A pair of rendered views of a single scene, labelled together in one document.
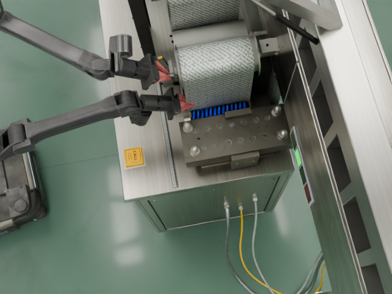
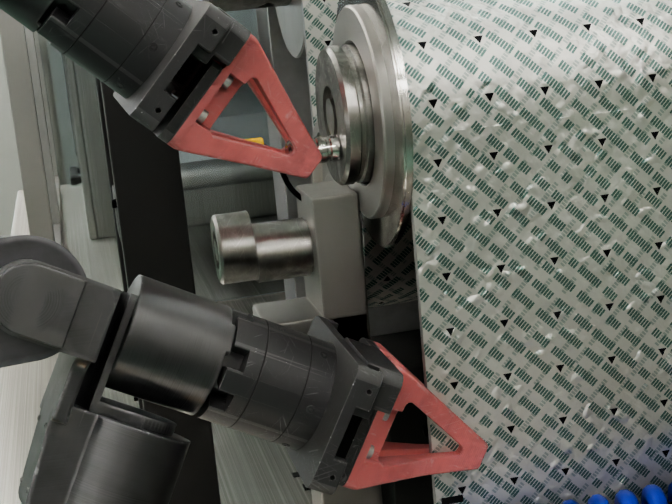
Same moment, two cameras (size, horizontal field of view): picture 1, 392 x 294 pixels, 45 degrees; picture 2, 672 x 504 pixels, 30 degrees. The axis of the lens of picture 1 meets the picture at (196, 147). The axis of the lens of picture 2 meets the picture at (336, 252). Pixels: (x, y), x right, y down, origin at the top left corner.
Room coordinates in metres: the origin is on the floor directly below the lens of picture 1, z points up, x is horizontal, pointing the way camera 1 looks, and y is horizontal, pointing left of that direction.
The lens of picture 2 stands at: (0.11, 0.15, 1.33)
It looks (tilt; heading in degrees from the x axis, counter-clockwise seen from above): 13 degrees down; 351
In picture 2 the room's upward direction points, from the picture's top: 5 degrees counter-clockwise
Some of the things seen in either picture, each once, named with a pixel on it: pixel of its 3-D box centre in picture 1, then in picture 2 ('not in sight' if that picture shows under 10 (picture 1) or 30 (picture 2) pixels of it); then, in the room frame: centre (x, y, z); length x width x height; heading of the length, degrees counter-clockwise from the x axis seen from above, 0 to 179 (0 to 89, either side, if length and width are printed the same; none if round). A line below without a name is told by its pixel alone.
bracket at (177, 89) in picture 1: (171, 87); (318, 444); (0.81, 0.06, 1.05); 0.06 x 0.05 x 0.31; 93
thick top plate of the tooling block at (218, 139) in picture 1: (235, 135); not in sight; (0.61, -0.15, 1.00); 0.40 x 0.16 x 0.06; 93
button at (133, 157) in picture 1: (133, 157); not in sight; (0.61, 0.24, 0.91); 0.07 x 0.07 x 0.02; 3
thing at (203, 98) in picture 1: (218, 95); (635, 362); (0.72, -0.10, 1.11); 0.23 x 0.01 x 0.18; 93
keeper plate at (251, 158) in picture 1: (244, 161); not in sight; (0.51, -0.17, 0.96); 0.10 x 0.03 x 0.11; 93
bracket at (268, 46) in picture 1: (269, 45); not in sight; (0.79, -0.28, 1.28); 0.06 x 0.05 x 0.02; 93
